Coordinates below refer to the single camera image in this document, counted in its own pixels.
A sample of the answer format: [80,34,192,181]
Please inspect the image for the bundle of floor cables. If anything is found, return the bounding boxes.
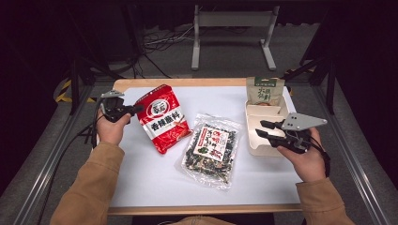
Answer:
[132,24,196,79]

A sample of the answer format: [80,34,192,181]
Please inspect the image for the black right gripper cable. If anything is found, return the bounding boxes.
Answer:
[309,135,332,178]

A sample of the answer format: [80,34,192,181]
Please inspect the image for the wooden table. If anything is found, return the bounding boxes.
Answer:
[107,78,302,216]

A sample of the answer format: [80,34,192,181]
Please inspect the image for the white table mat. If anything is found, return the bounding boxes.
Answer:
[109,85,302,208]

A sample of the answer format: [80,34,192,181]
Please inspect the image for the red seasoning packet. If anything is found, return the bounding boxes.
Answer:
[134,83,192,155]

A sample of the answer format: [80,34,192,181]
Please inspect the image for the person's right hand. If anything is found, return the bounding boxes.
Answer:
[276,127,327,183]

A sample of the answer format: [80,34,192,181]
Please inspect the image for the grey metal stand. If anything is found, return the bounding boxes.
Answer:
[191,4,281,71]

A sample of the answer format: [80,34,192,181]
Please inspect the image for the black stand legs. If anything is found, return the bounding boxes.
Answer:
[281,55,337,115]
[69,55,126,115]

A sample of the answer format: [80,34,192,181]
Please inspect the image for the yellow and black hazard tape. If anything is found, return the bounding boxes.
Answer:
[54,79,98,104]

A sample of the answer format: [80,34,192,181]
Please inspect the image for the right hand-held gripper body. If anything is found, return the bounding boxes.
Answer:
[268,112,329,155]

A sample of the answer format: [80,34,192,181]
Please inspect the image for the person's left hand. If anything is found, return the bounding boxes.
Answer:
[96,109,132,146]

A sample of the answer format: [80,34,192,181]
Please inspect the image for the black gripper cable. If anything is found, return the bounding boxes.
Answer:
[37,97,106,225]
[309,135,332,178]

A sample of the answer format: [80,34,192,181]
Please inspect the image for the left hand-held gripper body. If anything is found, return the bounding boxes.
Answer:
[99,89,136,124]

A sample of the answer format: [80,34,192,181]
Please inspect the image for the person's lap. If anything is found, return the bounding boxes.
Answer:
[165,216,236,225]

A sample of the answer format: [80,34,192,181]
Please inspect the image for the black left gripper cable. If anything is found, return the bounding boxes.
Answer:
[37,97,106,225]

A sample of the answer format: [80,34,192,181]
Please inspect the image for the green and beige seasoning packet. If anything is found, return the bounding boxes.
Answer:
[245,76,285,107]

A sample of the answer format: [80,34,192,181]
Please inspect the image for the aluminium rail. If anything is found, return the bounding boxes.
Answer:
[12,83,95,225]
[313,83,392,225]

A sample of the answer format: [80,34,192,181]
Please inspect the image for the clear dried vegetable packet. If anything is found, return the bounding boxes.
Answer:
[181,112,242,191]

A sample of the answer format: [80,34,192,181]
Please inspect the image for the white divided container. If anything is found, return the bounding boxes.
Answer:
[243,93,295,158]

